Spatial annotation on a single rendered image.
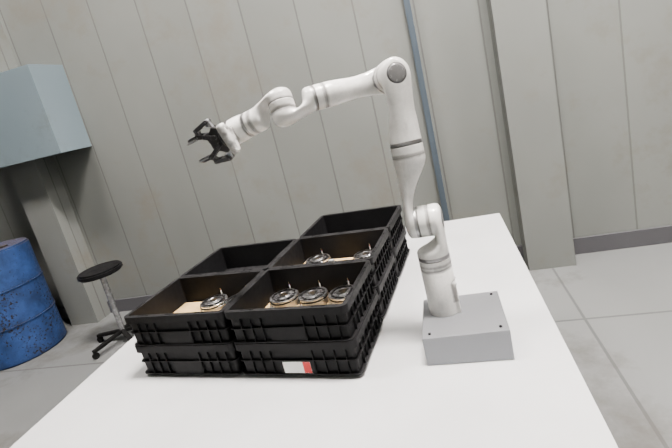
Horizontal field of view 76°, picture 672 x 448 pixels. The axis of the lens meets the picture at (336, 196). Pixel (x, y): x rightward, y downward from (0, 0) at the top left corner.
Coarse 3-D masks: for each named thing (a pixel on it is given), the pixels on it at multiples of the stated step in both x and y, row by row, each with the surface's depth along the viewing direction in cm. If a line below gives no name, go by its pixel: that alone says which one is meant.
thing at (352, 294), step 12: (324, 264) 148; (336, 264) 146; (348, 264) 145; (360, 276) 132; (360, 288) 129; (348, 300) 119; (228, 312) 129; (240, 312) 128; (252, 312) 126; (264, 312) 125; (276, 312) 124; (288, 312) 122; (300, 312) 121; (312, 312) 120; (324, 312) 119; (336, 312) 117
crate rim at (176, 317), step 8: (232, 272) 162; (240, 272) 160; (248, 272) 158; (256, 272) 157; (176, 280) 168; (152, 296) 157; (144, 304) 152; (192, 312) 135; (200, 312) 134; (208, 312) 132; (216, 312) 131; (128, 320) 143; (136, 320) 142; (144, 320) 141; (152, 320) 140; (160, 320) 139; (168, 320) 138; (176, 320) 137; (184, 320) 136; (192, 320) 135; (200, 320) 134; (208, 320) 133
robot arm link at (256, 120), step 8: (280, 88) 115; (264, 96) 116; (272, 96) 115; (280, 96) 114; (288, 96) 115; (256, 104) 118; (264, 104) 117; (248, 112) 119; (256, 112) 117; (264, 112) 119; (248, 120) 118; (256, 120) 117; (264, 120) 119; (248, 128) 119; (256, 128) 119; (264, 128) 119
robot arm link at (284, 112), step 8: (304, 88) 117; (312, 88) 116; (304, 96) 116; (312, 96) 115; (272, 104) 115; (280, 104) 114; (288, 104) 115; (304, 104) 115; (312, 104) 116; (272, 112) 115; (280, 112) 114; (288, 112) 114; (296, 112) 114; (304, 112) 116; (312, 112) 119; (280, 120) 115; (288, 120) 115; (296, 120) 117
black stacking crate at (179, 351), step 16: (144, 352) 146; (160, 352) 143; (176, 352) 141; (192, 352) 140; (208, 352) 138; (224, 352) 135; (240, 352) 138; (160, 368) 147; (176, 368) 144; (192, 368) 141; (208, 368) 140; (224, 368) 138; (240, 368) 137
